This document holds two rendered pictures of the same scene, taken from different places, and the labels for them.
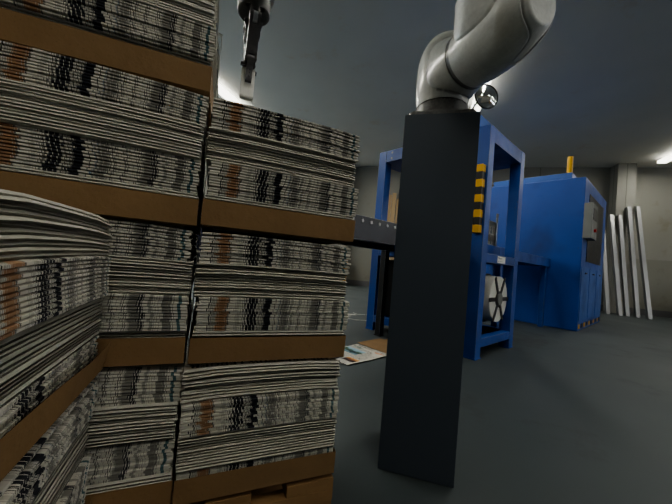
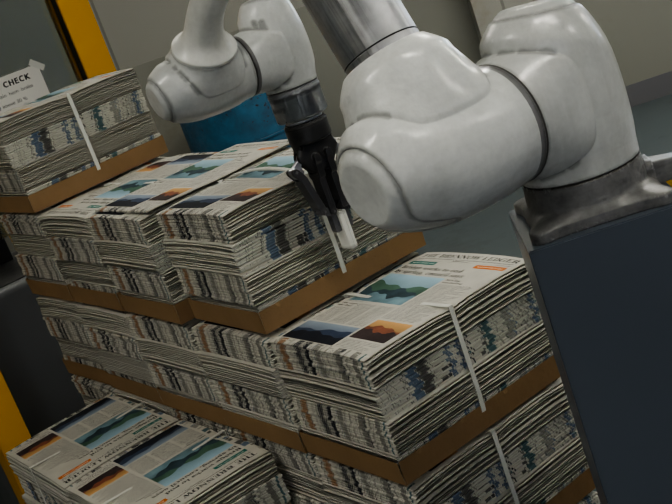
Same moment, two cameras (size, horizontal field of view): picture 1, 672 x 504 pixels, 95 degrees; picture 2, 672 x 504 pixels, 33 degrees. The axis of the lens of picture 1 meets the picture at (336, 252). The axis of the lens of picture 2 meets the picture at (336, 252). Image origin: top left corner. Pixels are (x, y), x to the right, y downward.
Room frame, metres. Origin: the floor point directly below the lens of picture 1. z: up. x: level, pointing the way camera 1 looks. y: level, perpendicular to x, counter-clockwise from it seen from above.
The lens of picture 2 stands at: (0.41, -1.61, 1.44)
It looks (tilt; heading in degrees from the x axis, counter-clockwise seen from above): 15 degrees down; 82
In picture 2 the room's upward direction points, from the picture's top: 20 degrees counter-clockwise
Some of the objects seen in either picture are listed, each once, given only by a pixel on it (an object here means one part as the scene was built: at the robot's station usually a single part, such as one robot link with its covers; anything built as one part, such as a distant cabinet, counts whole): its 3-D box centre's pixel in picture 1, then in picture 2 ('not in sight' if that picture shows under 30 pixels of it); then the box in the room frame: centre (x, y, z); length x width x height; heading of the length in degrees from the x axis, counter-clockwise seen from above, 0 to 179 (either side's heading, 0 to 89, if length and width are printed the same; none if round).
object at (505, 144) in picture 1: (448, 159); not in sight; (2.58, -0.88, 1.50); 0.94 x 0.68 x 0.10; 42
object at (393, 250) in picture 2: not in sight; (349, 247); (0.75, 0.48, 0.86); 0.29 x 0.16 x 0.04; 111
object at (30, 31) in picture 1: (126, 78); (259, 297); (0.54, 0.40, 0.86); 0.29 x 0.16 x 0.04; 111
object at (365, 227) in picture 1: (390, 233); not in sight; (1.71, -0.29, 0.74); 1.34 x 0.05 x 0.12; 132
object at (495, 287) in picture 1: (438, 290); not in sight; (2.58, -0.88, 0.38); 0.94 x 0.69 x 0.63; 42
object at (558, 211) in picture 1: (544, 244); not in sight; (4.36, -2.94, 1.04); 1.50 x 1.29 x 2.07; 132
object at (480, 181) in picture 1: (478, 198); not in sight; (2.01, -0.91, 1.05); 0.05 x 0.05 x 0.45; 42
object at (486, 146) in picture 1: (479, 241); not in sight; (2.05, -0.95, 0.78); 0.09 x 0.09 x 1.55; 42
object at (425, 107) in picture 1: (439, 122); (600, 181); (0.96, -0.29, 1.03); 0.22 x 0.18 x 0.06; 165
